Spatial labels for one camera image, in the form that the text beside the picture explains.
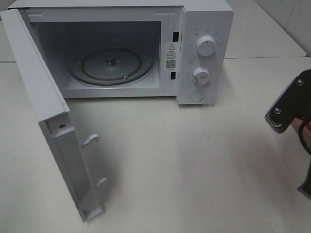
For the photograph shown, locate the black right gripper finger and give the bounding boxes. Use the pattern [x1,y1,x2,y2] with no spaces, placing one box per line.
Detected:
[298,165,311,200]

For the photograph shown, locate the round white door button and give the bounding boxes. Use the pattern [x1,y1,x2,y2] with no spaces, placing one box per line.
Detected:
[190,90,205,101]

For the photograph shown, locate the white dial knob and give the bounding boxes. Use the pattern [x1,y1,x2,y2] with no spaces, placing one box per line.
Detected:
[193,67,210,85]
[196,35,216,57]

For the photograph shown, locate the white microwave door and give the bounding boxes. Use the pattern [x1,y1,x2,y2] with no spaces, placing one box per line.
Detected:
[0,9,104,222]

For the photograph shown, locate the bread and lettuce sandwich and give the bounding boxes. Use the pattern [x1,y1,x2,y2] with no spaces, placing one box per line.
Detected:
[291,118,311,147]

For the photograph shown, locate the white rear table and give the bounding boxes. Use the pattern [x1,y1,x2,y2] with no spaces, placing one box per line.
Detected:
[225,0,307,59]

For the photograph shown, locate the white microwave oven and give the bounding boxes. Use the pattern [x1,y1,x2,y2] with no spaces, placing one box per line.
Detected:
[7,0,234,105]

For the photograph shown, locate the white warning label sticker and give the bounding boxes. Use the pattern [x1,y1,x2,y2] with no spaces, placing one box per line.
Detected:
[165,43,178,70]

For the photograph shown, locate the black camera cable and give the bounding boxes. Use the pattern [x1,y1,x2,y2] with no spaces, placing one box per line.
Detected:
[297,118,311,156]

